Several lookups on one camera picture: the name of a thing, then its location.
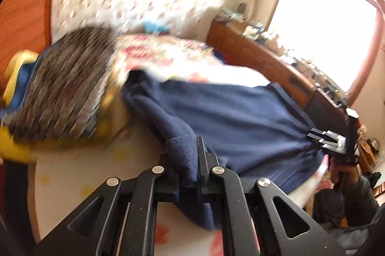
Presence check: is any person's right hand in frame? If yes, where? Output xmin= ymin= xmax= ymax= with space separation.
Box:
xmin=329 ymin=161 xmax=361 ymax=194

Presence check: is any yellow plush toy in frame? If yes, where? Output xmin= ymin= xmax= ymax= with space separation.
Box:
xmin=0 ymin=49 xmax=128 ymax=164

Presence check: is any navy medallion patterned blanket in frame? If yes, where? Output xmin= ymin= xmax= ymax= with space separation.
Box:
xmin=5 ymin=25 xmax=118 ymax=144

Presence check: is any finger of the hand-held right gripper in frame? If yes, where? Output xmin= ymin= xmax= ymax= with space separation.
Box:
xmin=307 ymin=128 xmax=346 ymax=144
xmin=310 ymin=137 xmax=345 ymax=155

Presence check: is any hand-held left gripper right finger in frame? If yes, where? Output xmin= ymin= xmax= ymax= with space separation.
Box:
xmin=197 ymin=136 xmax=346 ymax=256

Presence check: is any window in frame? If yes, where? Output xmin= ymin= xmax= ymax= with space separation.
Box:
xmin=267 ymin=0 xmax=379 ymax=94

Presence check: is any cream floral bed sheet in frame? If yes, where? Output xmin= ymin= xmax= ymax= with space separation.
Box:
xmin=28 ymin=121 xmax=327 ymax=256

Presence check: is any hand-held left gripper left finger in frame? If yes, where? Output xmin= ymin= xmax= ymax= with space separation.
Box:
xmin=38 ymin=152 xmax=181 ymax=256

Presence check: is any wooden slatted wardrobe door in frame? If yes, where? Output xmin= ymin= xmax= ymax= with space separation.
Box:
xmin=0 ymin=0 xmax=64 ymax=88

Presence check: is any navy blue printed t-shirt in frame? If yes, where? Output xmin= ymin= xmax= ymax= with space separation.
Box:
xmin=121 ymin=70 xmax=329 ymax=230

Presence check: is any wooden cabinet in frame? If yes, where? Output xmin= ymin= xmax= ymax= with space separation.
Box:
xmin=205 ymin=19 xmax=348 ymax=126

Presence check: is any blue plastic bag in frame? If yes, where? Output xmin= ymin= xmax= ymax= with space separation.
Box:
xmin=141 ymin=20 xmax=169 ymax=35

